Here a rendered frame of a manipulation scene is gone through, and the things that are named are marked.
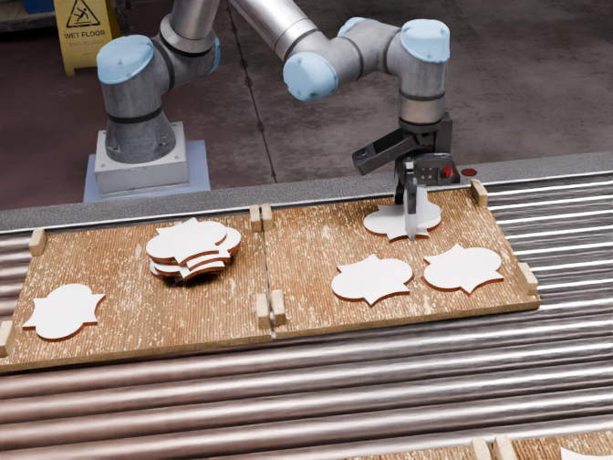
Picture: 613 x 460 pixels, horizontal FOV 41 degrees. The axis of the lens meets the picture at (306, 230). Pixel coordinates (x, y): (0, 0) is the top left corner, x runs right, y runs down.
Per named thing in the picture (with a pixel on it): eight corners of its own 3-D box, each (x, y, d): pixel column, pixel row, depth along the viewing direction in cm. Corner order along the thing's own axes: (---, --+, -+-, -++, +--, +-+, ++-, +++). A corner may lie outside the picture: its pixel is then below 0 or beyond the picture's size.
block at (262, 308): (256, 306, 129) (254, 292, 127) (268, 305, 129) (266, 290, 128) (258, 330, 124) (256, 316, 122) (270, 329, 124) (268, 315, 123)
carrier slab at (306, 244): (262, 218, 153) (261, 211, 153) (476, 194, 156) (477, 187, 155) (275, 340, 124) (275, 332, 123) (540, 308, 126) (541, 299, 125)
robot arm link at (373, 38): (319, 27, 132) (371, 44, 126) (364, 8, 139) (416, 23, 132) (320, 73, 137) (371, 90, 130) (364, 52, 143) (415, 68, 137)
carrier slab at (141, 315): (40, 243, 152) (37, 235, 151) (261, 219, 153) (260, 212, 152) (-2, 372, 122) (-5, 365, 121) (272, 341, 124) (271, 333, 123)
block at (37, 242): (37, 239, 150) (34, 226, 148) (47, 238, 150) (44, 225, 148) (31, 258, 145) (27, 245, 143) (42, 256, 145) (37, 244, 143)
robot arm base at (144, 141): (109, 133, 184) (101, 93, 179) (177, 128, 185) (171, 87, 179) (102, 167, 172) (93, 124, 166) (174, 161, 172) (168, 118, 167)
